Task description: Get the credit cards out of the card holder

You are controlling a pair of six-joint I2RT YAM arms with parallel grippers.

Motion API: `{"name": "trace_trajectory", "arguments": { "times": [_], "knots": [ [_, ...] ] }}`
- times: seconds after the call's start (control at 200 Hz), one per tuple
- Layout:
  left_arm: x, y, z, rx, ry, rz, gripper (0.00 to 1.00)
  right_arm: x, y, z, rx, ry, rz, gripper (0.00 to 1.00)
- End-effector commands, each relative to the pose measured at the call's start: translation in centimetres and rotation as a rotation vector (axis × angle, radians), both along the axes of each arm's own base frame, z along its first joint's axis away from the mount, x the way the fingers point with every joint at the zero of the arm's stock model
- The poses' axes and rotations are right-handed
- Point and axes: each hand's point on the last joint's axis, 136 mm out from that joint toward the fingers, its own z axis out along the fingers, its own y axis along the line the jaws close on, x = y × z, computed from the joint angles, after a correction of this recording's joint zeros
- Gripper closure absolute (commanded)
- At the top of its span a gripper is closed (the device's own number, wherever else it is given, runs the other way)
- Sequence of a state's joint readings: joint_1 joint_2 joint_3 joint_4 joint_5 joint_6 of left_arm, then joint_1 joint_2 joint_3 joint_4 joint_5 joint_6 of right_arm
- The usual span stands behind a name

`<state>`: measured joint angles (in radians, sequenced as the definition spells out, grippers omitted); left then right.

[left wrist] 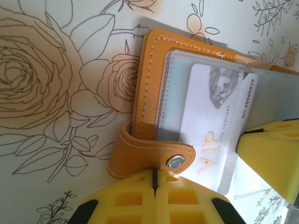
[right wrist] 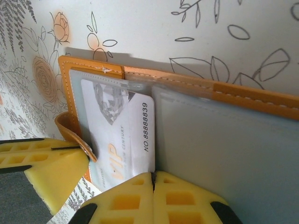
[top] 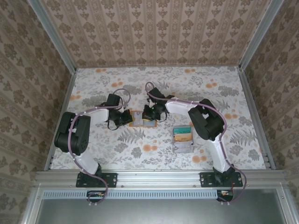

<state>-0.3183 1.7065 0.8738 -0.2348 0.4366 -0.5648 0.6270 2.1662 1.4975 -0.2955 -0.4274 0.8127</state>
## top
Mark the orange card holder wallet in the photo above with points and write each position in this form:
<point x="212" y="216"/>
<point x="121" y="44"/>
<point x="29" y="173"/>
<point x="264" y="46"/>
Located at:
<point x="136" y="119"/>

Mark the aluminium mounting rail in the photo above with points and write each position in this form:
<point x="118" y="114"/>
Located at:
<point x="158" y="178"/>

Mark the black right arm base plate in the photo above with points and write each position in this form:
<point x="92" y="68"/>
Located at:
<point x="206" y="179"/>

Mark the aluminium frame post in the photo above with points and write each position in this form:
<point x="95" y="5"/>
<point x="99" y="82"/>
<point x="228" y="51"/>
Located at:
<point x="260" y="37"/>
<point x="52" y="37"/>

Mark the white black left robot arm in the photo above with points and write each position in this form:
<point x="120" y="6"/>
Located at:
<point x="73" y="135"/>

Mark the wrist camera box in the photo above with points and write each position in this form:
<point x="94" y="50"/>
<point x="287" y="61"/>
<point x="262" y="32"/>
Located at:
<point x="156" y="94"/>
<point x="114" y="100"/>

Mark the grey sheet metal panel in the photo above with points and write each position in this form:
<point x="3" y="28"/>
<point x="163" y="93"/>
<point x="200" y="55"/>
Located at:
<point x="163" y="212"/>

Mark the clear plastic card box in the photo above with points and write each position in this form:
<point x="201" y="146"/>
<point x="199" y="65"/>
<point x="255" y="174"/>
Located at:
<point x="183" y="148"/>

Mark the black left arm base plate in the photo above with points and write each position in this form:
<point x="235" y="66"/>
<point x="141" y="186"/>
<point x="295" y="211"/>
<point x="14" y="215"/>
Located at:
<point x="112" y="179"/>

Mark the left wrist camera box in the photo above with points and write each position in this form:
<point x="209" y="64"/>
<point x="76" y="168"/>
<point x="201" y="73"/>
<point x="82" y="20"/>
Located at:
<point x="114" y="100"/>

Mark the floral patterned table cover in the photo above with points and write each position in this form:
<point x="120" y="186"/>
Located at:
<point x="151" y="163"/>

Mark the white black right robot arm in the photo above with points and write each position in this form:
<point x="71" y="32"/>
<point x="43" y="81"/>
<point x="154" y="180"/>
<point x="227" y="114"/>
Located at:
<point x="206" y="120"/>

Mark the teal card with print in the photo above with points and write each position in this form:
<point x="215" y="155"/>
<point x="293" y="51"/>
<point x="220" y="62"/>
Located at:
<point x="182" y="130"/>

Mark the light blue card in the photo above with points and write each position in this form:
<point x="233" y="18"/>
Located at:
<point x="151" y="123"/>

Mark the aluminium side rail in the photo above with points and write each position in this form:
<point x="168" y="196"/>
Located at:
<point x="251" y="98"/>
<point x="66" y="98"/>

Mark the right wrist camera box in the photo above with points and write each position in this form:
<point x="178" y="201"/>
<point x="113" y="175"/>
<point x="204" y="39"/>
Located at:
<point x="156" y="94"/>

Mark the yellow card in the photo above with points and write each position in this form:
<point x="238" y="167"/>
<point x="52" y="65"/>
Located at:
<point x="147" y="120"/>

